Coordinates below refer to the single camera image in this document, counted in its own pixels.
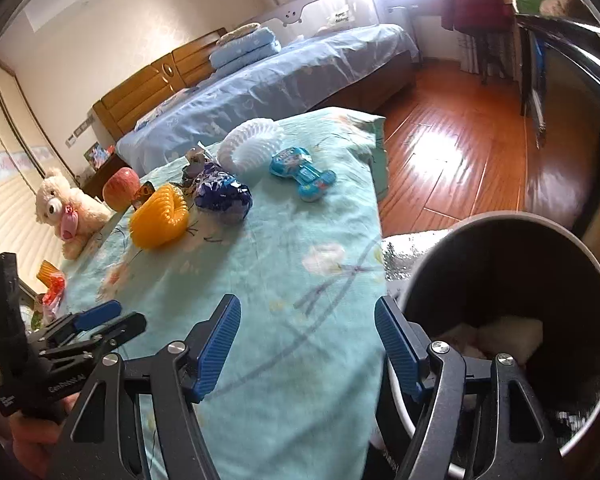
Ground white tissue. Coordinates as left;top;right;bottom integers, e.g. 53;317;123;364
436;316;543;365

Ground blue purple snack bag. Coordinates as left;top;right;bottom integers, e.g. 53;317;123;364
194;162;253;223

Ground orange snack wrapper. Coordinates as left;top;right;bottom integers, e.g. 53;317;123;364
131;181;155;210

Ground printed paper wrapper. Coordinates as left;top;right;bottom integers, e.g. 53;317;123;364
182;146;211;188

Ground white foam fruit net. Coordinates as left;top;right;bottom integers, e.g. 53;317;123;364
215;118;285;174

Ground white round trash bin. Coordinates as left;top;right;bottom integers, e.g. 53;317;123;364
375;211;600;479

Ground left hand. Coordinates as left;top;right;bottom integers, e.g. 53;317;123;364
8;413;62;479

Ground orange red plastic wrapper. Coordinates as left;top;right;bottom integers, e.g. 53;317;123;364
31;260;66;330

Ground cream teddy bear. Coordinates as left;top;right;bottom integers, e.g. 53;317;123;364
35;168;114;261

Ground floral teal bed sheet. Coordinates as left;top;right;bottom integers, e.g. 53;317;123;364
60;107;386;479

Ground wooden nightstand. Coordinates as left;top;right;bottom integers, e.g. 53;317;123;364
81;153;128;200

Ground red apple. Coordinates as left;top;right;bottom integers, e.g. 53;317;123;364
102;167;140;212

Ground wooden headboard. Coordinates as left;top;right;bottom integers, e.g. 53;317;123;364
93;27;226;141

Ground blue bed with sheet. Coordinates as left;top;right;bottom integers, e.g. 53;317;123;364
116;24;419;176

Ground blue folded pillows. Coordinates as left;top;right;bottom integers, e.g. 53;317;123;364
209;23;282;70

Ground red jacket on rack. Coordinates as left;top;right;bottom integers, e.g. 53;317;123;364
441;0;513;35

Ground brown plush toy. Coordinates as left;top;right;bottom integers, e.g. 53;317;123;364
540;0;590;20

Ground white bed guard rail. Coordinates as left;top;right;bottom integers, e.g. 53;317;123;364
247;0;380;42

